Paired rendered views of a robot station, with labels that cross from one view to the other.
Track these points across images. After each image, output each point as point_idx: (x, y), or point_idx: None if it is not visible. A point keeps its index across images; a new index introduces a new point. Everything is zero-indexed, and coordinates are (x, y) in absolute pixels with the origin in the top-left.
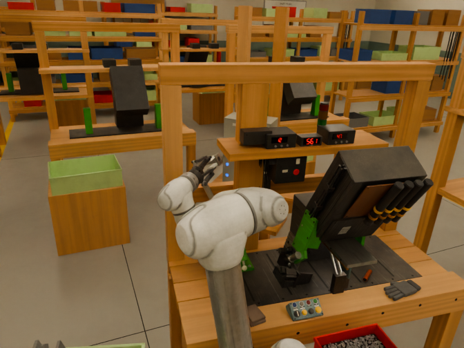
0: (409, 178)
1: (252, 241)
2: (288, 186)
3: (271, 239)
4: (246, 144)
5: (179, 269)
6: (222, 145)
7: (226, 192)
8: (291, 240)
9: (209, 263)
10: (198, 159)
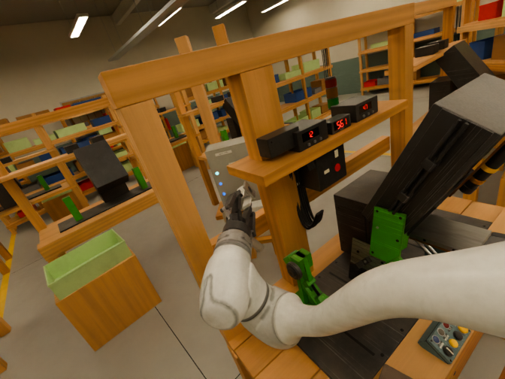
0: None
1: None
2: None
3: (317, 250)
4: (274, 156)
5: (248, 347)
6: (241, 170)
7: (460, 276)
8: (361, 249)
9: None
10: (227, 201)
